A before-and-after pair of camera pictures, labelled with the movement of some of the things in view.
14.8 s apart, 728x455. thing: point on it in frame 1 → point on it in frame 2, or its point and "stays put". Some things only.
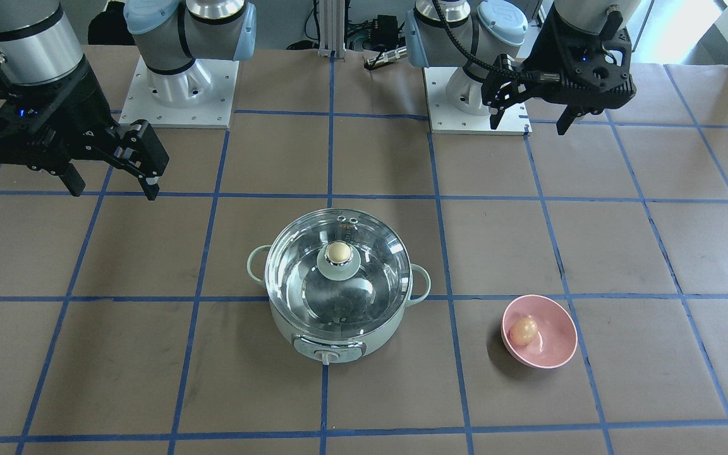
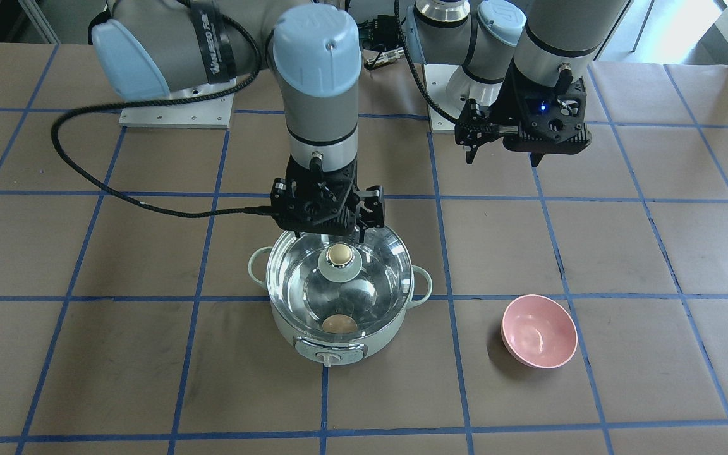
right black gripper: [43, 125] → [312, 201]
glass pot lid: [337, 273] stays put
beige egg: [523, 331] → [339, 323]
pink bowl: [557, 333] stays put
